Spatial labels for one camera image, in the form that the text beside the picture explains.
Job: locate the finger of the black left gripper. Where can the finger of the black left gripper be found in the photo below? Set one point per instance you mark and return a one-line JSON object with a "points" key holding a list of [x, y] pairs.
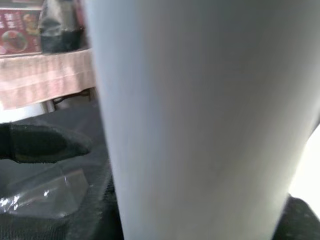
{"points": [[45, 145]]}

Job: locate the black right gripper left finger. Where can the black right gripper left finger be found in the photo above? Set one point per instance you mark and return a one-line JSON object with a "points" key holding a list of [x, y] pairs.
{"points": [[105, 212]]}

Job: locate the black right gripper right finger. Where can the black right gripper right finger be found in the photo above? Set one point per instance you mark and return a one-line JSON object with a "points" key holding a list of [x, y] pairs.
{"points": [[300, 222]]}

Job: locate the white plastic table leg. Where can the white plastic table leg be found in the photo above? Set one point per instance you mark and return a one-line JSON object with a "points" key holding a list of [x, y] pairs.
{"points": [[200, 112]]}

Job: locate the clear plastic bag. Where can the clear plastic bag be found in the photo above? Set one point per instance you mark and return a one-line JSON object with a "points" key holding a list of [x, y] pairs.
{"points": [[45, 195]]}

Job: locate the red printed carton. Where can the red printed carton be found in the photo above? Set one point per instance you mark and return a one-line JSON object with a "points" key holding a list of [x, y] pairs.
{"points": [[17, 32]]}

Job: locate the black bag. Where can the black bag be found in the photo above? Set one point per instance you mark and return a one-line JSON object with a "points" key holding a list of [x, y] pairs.
{"points": [[60, 27]]}

